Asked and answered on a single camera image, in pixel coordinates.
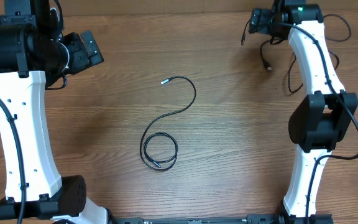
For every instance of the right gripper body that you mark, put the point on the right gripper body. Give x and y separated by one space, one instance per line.
260 20

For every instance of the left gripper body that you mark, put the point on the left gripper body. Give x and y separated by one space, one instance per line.
78 58

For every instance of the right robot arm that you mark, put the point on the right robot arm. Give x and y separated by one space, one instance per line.
322 118

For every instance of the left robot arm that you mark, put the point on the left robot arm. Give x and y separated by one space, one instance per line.
34 54

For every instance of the cardboard wall panel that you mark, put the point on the cardboard wall panel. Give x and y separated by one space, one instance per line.
120 7

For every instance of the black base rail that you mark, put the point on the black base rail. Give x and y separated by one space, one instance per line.
194 221

